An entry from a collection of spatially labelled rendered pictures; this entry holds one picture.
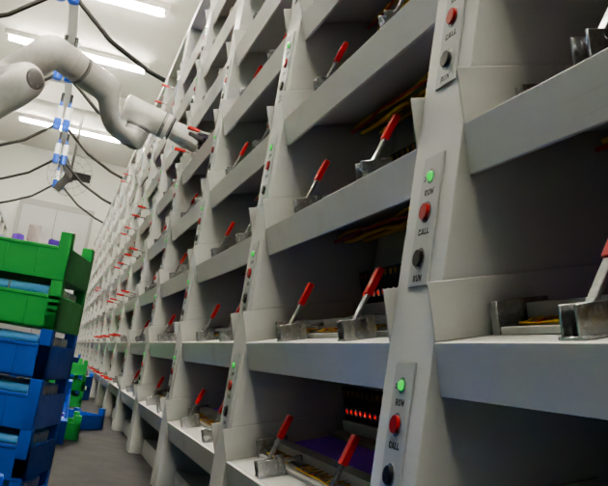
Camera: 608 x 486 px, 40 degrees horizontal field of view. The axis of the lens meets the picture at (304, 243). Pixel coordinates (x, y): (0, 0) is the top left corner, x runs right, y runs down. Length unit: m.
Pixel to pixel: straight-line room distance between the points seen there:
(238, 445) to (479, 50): 0.81
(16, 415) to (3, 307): 0.17
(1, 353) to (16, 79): 1.11
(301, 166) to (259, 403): 0.40
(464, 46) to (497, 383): 0.32
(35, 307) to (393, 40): 0.73
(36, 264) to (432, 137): 0.81
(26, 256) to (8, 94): 1.02
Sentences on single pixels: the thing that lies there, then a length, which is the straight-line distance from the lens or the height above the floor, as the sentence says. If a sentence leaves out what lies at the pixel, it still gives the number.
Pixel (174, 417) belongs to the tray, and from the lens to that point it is 2.06.
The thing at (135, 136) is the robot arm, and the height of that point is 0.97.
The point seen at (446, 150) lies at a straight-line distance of 0.76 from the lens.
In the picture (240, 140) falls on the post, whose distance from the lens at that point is 2.14.
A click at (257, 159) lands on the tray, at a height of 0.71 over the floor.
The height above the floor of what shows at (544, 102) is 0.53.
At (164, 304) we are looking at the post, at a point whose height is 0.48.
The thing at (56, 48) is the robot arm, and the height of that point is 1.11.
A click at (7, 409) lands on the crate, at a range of 1.42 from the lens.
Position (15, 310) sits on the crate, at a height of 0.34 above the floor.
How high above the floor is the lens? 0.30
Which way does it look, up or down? 9 degrees up
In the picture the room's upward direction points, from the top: 9 degrees clockwise
